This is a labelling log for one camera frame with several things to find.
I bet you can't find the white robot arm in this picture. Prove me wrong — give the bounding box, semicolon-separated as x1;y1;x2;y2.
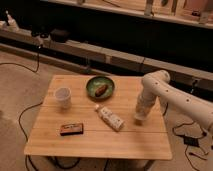
134;70;213;135

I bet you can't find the dark rectangular sponge block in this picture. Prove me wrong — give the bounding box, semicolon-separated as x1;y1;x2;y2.
60;123;84;136

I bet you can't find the brown sausage food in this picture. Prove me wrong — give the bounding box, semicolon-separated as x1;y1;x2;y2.
95;84;108;97

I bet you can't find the green plate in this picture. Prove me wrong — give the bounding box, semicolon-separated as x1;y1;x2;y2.
86;76;115;100

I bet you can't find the white tube bottle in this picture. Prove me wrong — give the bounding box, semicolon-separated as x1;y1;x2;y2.
95;104;124;131

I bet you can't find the wooden table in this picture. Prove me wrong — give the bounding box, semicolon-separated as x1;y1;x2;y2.
24;75;172;160

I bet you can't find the dark object on ledge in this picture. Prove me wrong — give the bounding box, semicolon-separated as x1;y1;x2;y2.
50;29;69;43

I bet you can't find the black power adapter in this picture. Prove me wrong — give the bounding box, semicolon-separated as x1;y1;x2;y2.
183;136;199;147

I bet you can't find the white bottle on ledge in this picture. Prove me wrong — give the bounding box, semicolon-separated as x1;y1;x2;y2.
5;11;19;31

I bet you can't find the black floor cable left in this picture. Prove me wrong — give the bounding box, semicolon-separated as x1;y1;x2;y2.
0;46;81;171

